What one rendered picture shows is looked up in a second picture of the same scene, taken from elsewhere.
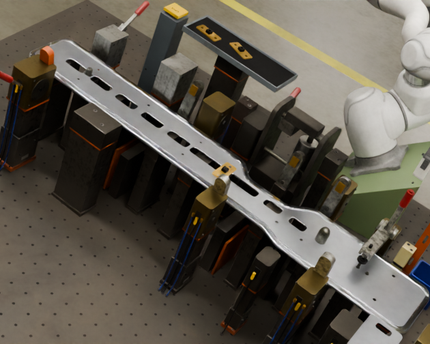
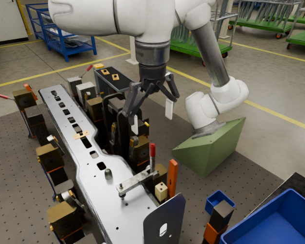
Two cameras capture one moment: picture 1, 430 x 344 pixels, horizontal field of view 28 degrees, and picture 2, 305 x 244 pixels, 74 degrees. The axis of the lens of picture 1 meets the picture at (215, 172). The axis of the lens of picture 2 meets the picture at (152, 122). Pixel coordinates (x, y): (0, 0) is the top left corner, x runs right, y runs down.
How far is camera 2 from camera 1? 1.87 m
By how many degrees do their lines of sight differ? 27
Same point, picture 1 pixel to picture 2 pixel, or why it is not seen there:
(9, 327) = not seen: outside the picture
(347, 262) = (116, 194)
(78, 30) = not seen: hidden behind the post
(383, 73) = (266, 102)
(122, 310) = (23, 207)
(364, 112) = (190, 104)
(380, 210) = (197, 157)
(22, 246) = (7, 170)
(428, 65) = (56, 11)
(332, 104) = (239, 114)
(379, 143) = (201, 120)
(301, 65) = not seen: hidden behind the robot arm
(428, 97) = (225, 92)
